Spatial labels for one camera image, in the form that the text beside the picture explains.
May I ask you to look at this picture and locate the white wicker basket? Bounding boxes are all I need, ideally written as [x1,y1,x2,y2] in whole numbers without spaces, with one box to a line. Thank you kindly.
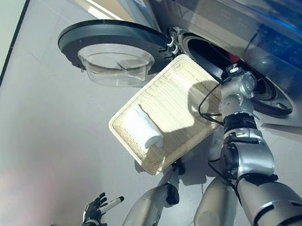
[100,49,232,181]

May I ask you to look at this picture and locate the grey front-load washing machine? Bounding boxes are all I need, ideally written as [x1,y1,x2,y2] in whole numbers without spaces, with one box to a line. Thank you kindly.
[107,0,302,162]

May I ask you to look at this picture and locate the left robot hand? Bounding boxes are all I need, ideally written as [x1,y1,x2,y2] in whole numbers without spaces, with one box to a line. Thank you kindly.
[80,190,128,225]

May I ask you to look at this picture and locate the right silver robot leg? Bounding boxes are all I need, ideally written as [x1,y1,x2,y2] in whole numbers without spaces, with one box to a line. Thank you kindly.
[187,175,243,226]

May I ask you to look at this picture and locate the blue white energy label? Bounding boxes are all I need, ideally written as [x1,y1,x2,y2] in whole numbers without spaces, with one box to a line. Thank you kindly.
[124,0,154,28]

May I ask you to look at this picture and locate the white cloth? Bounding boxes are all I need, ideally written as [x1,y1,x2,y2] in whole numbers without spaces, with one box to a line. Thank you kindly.
[119,101,166,153]

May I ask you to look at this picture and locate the round glass washer door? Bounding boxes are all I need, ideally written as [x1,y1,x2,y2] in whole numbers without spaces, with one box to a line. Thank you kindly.
[55,10,177,98]

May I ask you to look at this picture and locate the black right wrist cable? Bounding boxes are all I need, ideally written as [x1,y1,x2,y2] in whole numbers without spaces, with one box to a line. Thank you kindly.
[195,80,240,196]

